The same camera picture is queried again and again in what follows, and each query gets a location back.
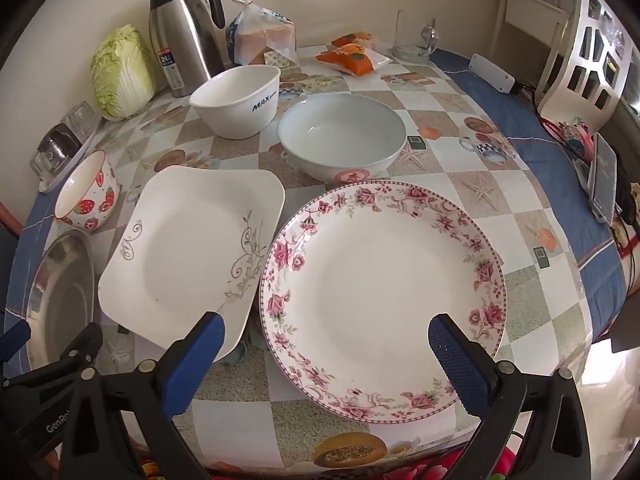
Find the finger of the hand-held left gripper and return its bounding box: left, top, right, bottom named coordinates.
left=0, top=317, right=32, bottom=363
left=0, top=322, right=104, bottom=403

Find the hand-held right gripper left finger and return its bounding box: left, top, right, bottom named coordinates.
left=59, top=311, right=226, bottom=480

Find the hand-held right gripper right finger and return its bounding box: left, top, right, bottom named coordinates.
left=427, top=312, right=593, bottom=480

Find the stainless steel basin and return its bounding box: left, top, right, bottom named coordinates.
left=25, top=229, right=96, bottom=373

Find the square white plate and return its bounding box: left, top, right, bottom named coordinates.
left=97, top=165, right=287, bottom=363

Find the round pink floral plate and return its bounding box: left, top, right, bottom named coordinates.
left=259, top=180, right=508, bottom=423

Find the pale blue bowl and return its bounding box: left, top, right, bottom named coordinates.
left=277, top=92, right=408, bottom=186

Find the strawberry print bowl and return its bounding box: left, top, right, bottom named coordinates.
left=54, top=150, right=121, bottom=232

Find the checkered printed tablecloth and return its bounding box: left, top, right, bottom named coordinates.
left=5, top=45, right=628, bottom=480

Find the white oval tray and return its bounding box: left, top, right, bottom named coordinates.
left=30, top=101, right=103, bottom=195

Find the clear glass tumbler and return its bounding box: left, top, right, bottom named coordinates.
left=64, top=101, right=98, bottom=133

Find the smartphone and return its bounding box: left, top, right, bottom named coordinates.
left=586, top=132, right=618, bottom=223

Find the white square bowl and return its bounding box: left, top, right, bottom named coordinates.
left=189, top=65, right=282, bottom=140

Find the colourful stationery bundle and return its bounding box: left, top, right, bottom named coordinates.
left=555, top=117, right=596, bottom=156

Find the napa cabbage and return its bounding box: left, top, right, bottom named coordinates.
left=90, top=25, right=157, bottom=121

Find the white cutout chair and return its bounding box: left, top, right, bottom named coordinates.
left=537, top=0, right=628, bottom=126

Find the white power strip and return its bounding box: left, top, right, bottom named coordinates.
left=468, top=53, right=516, bottom=95

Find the clear glass mug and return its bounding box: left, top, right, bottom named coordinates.
left=390, top=8, right=441, bottom=63

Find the orange snack packet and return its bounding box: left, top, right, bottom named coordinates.
left=331, top=31, right=376, bottom=51
left=316, top=42, right=393, bottom=77

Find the stainless steel thermos jug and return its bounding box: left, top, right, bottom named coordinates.
left=146, top=0, right=227, bottom=98

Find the bagged sliced bread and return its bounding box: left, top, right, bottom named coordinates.
left=212, top=0, right=298, bottom=68

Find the glass teapot brown handle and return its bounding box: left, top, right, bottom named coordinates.
left=31, top=122, right=82, bottom=181

